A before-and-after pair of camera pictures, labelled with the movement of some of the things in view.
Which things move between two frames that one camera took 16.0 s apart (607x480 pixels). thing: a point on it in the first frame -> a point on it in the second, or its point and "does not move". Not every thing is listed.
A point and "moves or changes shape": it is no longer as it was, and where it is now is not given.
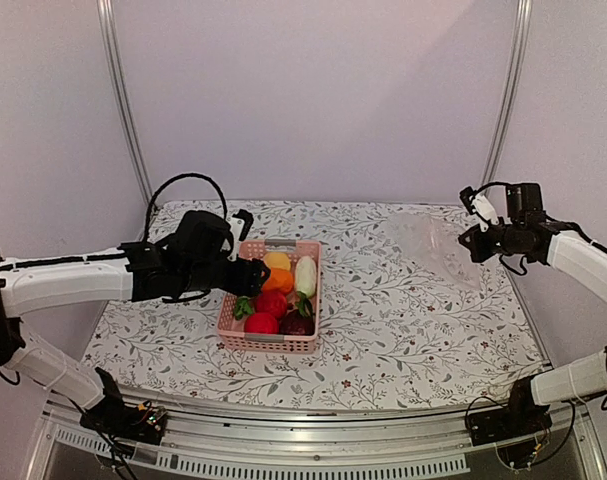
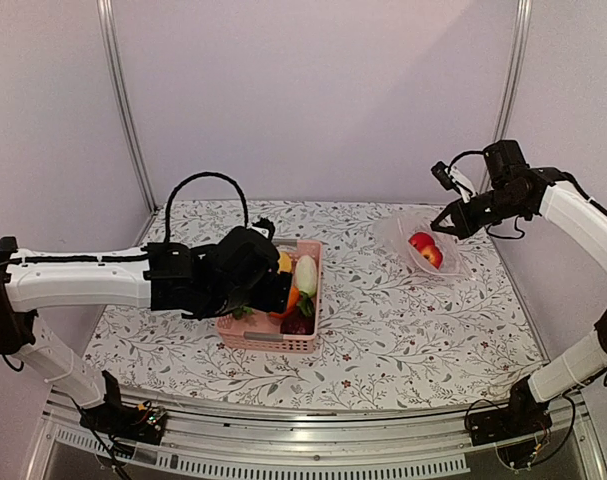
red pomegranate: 271,302 moves or changes shape
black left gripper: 248,282 -> 275,295
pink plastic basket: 231,330 does not move
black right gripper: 481,253 -> 465,226
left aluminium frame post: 111,50 does not move
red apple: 261,323 -> 420,240
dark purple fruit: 294,323 does not move
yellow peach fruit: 277,259 does not move
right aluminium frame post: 521,36 does not move
